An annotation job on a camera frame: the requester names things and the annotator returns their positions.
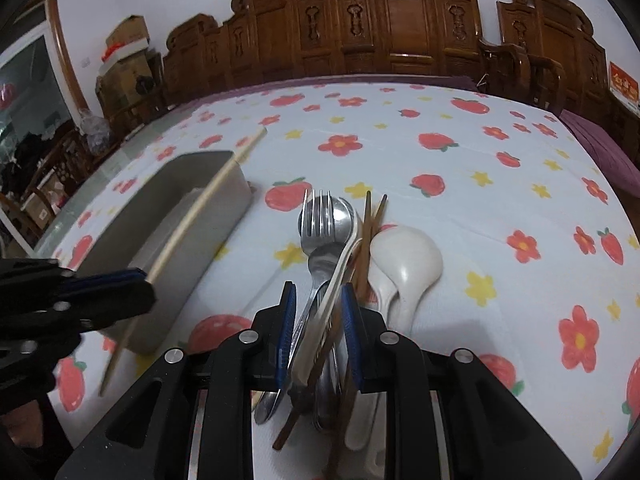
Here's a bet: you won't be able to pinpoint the white ceramic spoon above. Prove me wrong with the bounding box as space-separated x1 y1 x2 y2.
368 260 398 322
345 226 444 451

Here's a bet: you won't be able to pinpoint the silver metal fork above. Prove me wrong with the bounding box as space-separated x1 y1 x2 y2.
252 188 336 426

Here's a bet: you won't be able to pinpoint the light wooden chopstick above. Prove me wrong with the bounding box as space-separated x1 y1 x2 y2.
99 128 267 396

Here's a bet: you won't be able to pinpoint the person's left hand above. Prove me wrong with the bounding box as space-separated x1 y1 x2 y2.
1 400 43 448

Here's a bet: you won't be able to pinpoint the brown wooden chopstick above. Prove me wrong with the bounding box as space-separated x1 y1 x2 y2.
324 191 373 479
272 197 362 451

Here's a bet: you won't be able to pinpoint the grey metal tray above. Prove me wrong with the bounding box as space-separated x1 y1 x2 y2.
76 151 252 354

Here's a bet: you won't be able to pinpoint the strawberry flower tablecloth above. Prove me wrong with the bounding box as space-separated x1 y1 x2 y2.
41 82 639 479

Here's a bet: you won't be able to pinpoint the stacked cardboard boxes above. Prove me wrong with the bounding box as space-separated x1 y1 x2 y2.
96 15 162 125

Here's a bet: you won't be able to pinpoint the purple seat cushion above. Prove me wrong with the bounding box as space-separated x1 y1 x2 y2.
560 110 640 198

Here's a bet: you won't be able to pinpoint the carved wooden bench back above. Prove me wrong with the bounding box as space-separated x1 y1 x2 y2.
164 0 486 102

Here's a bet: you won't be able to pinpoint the carved wooden armchair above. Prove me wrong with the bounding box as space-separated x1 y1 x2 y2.
484 0 614 127

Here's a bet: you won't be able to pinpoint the red sign card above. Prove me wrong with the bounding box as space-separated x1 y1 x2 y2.
608 62 639 104

